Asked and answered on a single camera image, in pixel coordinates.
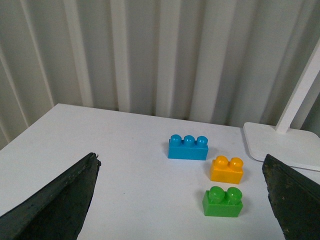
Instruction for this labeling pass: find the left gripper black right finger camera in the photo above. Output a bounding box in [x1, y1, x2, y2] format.
[262, 154, 320, 240]

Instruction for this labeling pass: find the yellow two-stud block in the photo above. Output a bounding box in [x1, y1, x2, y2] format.
[209, 155, 244, 185]

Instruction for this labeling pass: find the white pleated curtain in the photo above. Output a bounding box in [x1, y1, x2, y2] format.
[0, 0, 320, 147]

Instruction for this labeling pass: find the green two-stud block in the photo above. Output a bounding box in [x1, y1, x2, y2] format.
[202, 186, 243, 218]

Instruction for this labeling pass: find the blue three-stud block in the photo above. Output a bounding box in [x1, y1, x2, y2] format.
[168, 134, 209, 161]

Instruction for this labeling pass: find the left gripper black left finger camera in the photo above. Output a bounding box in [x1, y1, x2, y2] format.
[0, 153, 101, 240]

